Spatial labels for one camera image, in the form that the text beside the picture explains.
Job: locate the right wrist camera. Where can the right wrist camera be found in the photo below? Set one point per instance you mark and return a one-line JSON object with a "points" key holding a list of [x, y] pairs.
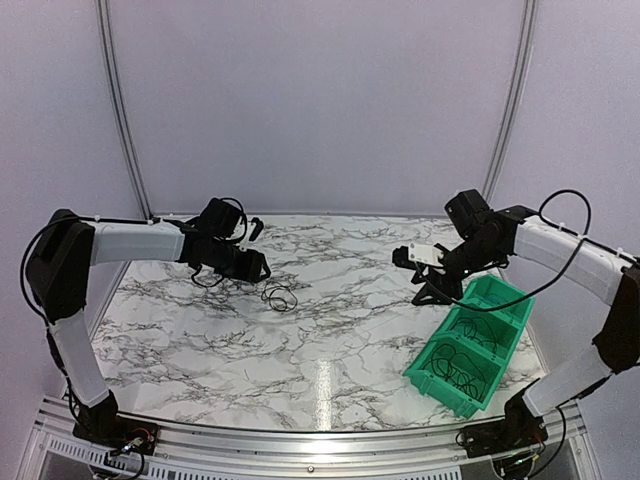
{"points": [[408, 256]]}

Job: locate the green three-compartment bin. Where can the green three-compartment bin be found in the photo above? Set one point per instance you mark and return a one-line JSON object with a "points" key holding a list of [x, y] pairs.
{"points": [[463, 362]]}

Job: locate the right aluminium frame post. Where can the right aluminium frame post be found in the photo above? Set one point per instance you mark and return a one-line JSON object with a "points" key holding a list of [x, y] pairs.
{"points": [[514, 93]]}

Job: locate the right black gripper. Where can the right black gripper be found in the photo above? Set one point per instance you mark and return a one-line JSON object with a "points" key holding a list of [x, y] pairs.
{"points": [[455, 289]]}

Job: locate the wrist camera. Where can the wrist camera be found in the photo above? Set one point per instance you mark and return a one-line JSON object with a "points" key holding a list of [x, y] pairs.
{"points": [[408, 256], [252, 230]]}

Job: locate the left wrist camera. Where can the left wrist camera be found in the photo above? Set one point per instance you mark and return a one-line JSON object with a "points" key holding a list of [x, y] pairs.
{"points": [[252, 230]]}

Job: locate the front aluminium rail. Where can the front aluminium rail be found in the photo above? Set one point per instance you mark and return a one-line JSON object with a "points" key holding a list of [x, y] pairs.
{"points": [[184, 451]]}

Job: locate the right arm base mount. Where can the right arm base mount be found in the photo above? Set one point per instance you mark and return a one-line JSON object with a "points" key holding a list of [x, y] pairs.
{"points": [[519, 428]]}

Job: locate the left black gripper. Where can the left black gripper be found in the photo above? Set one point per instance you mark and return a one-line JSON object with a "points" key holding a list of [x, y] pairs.
{"points": [[250, 269]]}

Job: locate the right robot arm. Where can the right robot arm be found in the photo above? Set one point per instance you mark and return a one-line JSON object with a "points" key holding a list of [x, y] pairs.
{"points": [[489, 238]]}

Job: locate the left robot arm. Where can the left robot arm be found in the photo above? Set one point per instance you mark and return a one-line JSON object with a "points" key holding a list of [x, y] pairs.
{"points": [[61, 259]]}

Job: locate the left aluminium frame post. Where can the left aluminium frame post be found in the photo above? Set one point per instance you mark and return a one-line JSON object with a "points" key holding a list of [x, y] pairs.
{"points": [[125, 135]]}

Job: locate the aluminium frame post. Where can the aluminium frame post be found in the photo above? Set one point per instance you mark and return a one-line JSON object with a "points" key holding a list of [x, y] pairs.
{"points": [[514, 93], [125, 135]]}

